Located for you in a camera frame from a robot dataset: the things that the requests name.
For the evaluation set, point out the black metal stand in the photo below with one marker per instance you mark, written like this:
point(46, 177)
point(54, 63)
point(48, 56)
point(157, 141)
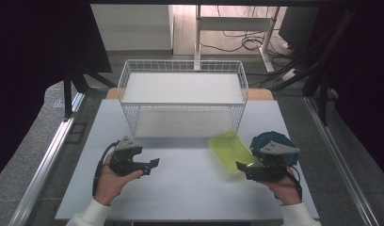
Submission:
point(322, 94)
point(67, 94)

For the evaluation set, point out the person's left hand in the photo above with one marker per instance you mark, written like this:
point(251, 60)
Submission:
point(110, 183)

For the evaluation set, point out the aluminium rail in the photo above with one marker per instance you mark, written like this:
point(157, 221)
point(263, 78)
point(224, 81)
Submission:
point(337, 160)
point(45, 160)

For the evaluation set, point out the person's right hand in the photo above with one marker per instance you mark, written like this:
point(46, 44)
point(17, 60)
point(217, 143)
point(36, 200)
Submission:
point(282, 190)

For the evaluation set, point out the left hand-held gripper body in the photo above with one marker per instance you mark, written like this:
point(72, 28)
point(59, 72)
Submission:
point(124, 157)

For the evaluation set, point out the white desk frame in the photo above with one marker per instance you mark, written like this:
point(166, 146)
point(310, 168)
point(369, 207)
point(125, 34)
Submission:
point(234, 23)

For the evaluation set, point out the wooden board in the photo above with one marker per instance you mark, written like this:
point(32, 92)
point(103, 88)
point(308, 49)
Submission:
point(260, 94)

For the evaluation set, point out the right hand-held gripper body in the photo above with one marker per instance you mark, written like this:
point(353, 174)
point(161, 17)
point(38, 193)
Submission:
point(271, 160)

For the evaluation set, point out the green plastic container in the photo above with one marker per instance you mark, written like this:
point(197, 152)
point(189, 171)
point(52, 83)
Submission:
point(231, 150)

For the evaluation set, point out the dark curtain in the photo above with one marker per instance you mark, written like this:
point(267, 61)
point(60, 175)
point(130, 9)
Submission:
point(369, 78)
point(27, 62)

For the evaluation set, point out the white power strip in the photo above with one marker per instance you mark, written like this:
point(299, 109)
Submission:
point(289, 74)

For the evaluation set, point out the white cabinet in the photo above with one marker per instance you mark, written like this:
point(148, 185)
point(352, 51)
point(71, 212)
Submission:
point(132, 28)

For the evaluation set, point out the round container with blue lid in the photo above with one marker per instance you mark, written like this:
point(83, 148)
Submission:
point(262, 139)

